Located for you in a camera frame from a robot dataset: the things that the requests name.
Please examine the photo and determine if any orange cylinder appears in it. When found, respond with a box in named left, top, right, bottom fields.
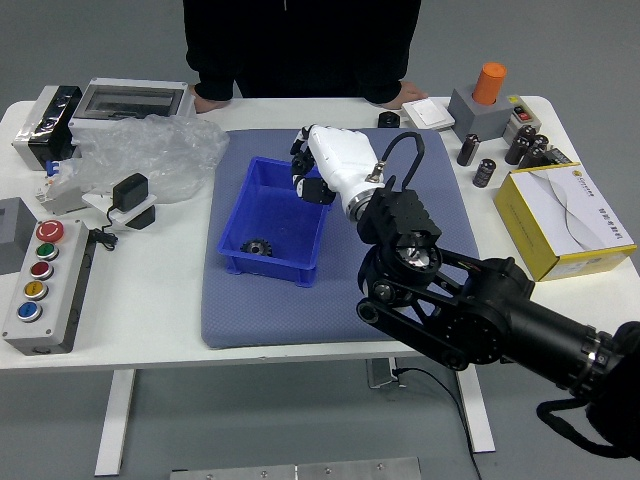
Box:
left=472, top=61, right=508, bottom=106

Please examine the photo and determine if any grey under-table box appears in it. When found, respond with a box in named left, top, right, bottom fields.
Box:
left=365, top=357, right=407, bottom=390

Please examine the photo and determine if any white red-button switch box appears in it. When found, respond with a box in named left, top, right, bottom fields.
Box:
left=502, top=94, right=542, bottom=144

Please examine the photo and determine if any clear plastic bag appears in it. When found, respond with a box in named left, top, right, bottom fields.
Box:
left=49, top=113, right=231, bottom=205

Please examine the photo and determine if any grey square box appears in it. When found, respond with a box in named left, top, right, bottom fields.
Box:
left=0, top=197, right=41, bottom=277

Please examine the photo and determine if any blue plastic box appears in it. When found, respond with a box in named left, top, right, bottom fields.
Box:
left=215, top=156, right=339, bottom=291

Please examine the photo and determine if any white flat bracket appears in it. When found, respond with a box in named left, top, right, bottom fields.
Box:
left=81, top=192, right=159, bottom=232

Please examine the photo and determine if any blue-grey mat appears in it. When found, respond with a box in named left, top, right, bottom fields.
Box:
left=200, top=128, right=495, bottom=351

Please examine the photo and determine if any person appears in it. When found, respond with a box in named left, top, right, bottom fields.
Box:
left=182, top=0, right=424, bottom=107

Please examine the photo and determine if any white circuit breaker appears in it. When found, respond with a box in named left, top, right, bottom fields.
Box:
left=33, top=159, right=89, bottom=217

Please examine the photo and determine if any grey clear-lid distribution box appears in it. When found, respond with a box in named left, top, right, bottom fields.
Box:
left=68, top=76, right=197, bottom=139

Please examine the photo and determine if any person's left hand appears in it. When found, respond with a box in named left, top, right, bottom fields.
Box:
left=384, top=81, right=430, bottom=111

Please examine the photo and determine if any big black gear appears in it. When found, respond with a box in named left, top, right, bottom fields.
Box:
left=239, top=237, right=274, bottom=259

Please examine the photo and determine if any white wall switch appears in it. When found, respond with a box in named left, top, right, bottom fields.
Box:
left=401, top=97, right=457, bottom=132

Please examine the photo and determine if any person's right hand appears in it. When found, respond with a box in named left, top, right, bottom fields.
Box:
left=192, top=94, right=232, bottom=115

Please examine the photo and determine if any small black electronic module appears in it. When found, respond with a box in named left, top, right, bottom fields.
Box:
left=544, top=144, right=574, bottom=166

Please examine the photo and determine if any black power adapter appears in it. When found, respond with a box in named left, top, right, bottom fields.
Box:
left=111, top=172, right=150, bottom=212

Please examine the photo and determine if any black power cable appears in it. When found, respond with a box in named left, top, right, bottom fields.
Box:
left=392, top=367, right=484, bottom=480

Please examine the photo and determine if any grey block holder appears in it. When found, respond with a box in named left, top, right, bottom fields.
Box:
left=447, top=84, right=519, bottom=142

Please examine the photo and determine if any white table leg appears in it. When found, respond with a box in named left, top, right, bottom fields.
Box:
left=93, top=369, right=137, bottom=477
left=452, top=367, right=497, bottom=454

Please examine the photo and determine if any black adapter cord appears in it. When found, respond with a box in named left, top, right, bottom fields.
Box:
left=87, top=202, right=120, bottom=251

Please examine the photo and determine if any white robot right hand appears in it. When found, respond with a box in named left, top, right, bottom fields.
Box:
left=289, top=124, right=380, bottom=207

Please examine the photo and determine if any grey five-button control box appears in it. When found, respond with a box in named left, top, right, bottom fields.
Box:
left=1, top=218, right=96, bottom=356

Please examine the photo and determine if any black cylindrical capacitor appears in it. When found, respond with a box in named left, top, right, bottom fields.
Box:
left=472, top=157, right=497, bottom=189

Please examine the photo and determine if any yellow and white carton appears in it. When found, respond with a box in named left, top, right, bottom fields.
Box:
left=493, top=162, right=639, bottom=282

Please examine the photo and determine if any grey metal plate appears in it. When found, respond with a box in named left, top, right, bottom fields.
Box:
left=169, top=456, right=422, bottom=480

